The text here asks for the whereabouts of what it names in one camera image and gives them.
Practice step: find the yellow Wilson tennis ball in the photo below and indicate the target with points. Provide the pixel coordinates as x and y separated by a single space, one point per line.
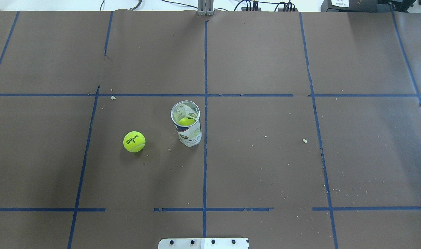
134 141

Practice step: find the tennis ball inside can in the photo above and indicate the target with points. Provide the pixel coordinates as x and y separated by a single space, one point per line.
187 121

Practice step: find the clear tennis ball can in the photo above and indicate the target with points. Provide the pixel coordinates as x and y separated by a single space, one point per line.
191 135

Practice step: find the aluminium frame post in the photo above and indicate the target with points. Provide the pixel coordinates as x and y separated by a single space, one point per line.
205 8

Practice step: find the white camera stand base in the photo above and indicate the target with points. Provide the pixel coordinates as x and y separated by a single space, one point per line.
204 243

